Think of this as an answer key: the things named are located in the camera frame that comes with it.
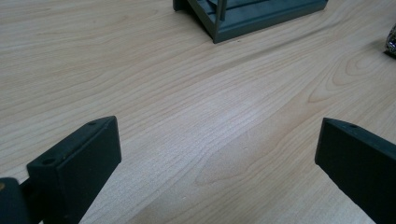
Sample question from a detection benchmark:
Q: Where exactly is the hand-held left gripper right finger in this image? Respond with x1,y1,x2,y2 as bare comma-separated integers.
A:
314,117,396,224

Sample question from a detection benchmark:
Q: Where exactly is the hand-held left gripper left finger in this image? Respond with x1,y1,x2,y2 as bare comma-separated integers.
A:
26,115,122,224

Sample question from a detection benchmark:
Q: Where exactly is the shiny foil-wrapped item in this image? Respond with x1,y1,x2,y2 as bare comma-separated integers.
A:
384,23,396,59

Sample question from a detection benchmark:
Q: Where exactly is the grey plastic rack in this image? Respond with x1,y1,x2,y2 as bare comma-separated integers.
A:
172,0,330,45

